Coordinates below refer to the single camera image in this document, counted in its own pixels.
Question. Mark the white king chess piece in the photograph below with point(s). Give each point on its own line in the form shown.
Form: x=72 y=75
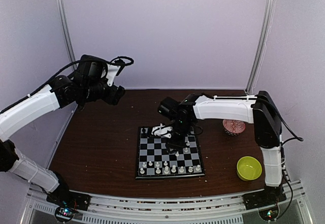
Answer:
x=173 y=169

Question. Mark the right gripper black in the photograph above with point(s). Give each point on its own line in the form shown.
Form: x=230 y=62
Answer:
x=178 y=145

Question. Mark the aluminium frame post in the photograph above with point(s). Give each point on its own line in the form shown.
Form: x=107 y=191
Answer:
x=261 y=46
x=65 y=29

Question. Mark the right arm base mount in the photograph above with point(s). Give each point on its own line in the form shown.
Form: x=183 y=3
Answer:
x=266 y=201

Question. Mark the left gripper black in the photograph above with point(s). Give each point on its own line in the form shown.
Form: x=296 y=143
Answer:
x=114 y=97

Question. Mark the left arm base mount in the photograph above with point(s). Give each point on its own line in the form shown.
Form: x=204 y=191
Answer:
x=67 y=209

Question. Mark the yellow-green bowl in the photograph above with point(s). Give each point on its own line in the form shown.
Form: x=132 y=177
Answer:
x=248 y=168

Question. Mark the left aluminium frame post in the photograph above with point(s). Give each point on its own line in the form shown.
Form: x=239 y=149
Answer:
x=65 y=29

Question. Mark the patterned blue red bowl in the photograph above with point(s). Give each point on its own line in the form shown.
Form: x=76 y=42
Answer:
x=233 y=127

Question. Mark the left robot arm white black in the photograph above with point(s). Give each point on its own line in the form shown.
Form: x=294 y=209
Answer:
x=24 y=112

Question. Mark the black white chessboard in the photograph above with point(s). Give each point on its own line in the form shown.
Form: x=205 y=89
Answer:
x=153 y=151

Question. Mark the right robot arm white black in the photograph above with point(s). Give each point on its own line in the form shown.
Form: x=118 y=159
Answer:
x=258 y=110

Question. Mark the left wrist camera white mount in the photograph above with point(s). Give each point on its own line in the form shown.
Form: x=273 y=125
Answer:
x=114 y=70

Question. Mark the right aluminium frame post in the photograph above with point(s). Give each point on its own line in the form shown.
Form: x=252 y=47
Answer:
x=261 y=46

